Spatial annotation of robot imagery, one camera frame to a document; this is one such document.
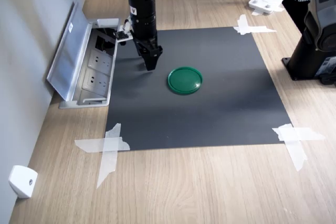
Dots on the white power socket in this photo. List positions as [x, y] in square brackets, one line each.
[95, 81]
[99, 60]

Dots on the round green lid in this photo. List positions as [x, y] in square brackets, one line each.
[185, 80]

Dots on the person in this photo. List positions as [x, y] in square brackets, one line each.
[294, 9]

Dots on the white partition bracket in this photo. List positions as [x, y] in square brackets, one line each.
[22, 182]

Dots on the small white duct label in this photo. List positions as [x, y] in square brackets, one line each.
[71, 27]

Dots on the dark grey table mat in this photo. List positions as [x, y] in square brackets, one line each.
[183, 124]

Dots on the grey partition panel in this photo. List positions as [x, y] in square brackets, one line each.
[26, 51]

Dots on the gripper camera box with mount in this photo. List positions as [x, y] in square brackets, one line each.
[123, 35]

